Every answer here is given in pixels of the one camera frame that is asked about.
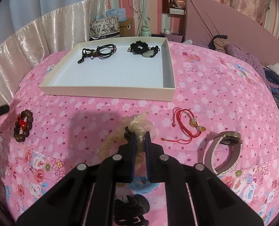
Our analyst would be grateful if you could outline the black cord pendant necklace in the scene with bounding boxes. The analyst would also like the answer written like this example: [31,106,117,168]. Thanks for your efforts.
[77,46,100,64]

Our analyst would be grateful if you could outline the black cord bracelet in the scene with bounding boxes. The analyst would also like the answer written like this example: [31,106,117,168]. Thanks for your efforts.
[95,43,117,59]

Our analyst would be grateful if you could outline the black scrunchie hair tie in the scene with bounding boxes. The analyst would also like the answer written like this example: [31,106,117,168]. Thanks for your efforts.
[127,41,152,55]

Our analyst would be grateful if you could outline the pink floral bed sheet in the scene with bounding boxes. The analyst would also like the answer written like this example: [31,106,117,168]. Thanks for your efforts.
[0,43,279,225]

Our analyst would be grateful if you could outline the cream satin curtain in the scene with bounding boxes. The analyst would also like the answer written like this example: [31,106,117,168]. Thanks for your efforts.
[0,0,108,106]

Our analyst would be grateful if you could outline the white shallow tray box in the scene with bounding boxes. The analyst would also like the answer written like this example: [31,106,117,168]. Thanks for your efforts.
[40,37,176,102]

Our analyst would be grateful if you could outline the black white floral tote bag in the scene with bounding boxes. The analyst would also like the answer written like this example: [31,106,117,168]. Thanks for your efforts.
[89,14,120,41]

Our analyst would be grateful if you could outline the purple dotted pillow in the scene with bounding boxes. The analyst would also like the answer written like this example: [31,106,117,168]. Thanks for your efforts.
[225,43,266,79]

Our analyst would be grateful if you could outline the brown cardboard box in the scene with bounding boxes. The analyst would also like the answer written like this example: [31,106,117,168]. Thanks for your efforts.
[119,18,134,37]

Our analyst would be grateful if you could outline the pink plastic basket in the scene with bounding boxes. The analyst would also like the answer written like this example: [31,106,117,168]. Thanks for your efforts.
[165,34,183,43]

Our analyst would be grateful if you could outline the light blue paper bag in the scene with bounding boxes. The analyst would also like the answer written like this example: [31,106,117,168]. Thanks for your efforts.
[101,8,127,22]

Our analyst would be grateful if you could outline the green thermos bottle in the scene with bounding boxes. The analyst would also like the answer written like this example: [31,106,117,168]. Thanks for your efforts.
[140,26,151,37]

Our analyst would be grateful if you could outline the pink headboard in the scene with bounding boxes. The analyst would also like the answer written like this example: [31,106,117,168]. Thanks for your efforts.
[184,0,279,66]

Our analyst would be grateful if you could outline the white power strip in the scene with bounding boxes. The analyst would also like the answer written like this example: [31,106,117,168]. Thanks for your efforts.
[169,8,185,15]

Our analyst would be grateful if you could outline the brown wooden bead bracelet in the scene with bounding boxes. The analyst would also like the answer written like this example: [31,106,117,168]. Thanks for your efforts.
[13,109,33,143]

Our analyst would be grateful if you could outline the watch with pale strap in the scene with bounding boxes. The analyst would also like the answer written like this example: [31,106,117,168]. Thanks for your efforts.
[203,131,243,175]

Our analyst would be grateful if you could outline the red string bracelet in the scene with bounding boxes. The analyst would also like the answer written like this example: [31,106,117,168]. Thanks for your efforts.
[160,107,207,144]

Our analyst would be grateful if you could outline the brown bag black strap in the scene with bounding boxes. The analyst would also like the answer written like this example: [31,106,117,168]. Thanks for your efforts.
[208,34,229,54]

